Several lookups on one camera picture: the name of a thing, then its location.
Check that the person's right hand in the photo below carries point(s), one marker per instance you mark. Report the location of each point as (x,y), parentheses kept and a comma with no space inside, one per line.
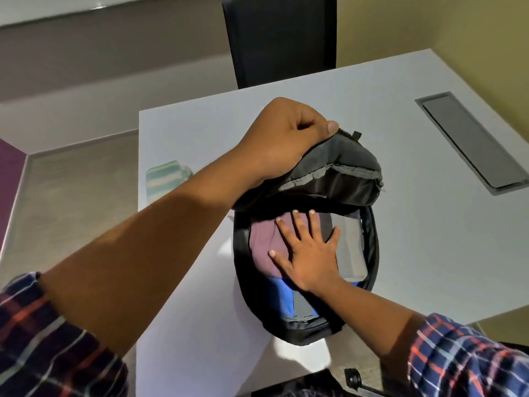
(310,260)

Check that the person's left hand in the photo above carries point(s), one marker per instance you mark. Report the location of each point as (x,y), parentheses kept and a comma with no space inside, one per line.
(281,136)

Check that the purple striped t-shirt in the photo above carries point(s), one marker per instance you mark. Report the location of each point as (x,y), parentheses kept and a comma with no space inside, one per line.
(264,248)

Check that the grey backpack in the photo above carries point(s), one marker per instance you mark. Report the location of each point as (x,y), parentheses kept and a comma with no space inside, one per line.
(330,186)

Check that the black mesh-back chair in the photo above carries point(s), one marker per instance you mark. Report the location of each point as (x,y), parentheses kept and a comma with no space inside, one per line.
(285,37)

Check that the green white striped towel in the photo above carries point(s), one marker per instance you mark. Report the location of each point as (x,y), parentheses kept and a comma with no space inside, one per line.
(165,177)

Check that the black chair with armrests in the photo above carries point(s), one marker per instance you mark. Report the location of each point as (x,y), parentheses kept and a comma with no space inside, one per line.
(355,380)

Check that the person's left forearm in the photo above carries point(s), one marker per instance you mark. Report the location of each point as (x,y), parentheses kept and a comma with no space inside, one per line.
(144,260)

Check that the white table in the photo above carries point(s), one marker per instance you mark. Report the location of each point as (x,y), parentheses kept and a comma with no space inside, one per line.
(434,235)

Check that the white wall board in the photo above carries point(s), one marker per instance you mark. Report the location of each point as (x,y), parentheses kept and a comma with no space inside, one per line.
(62,6)

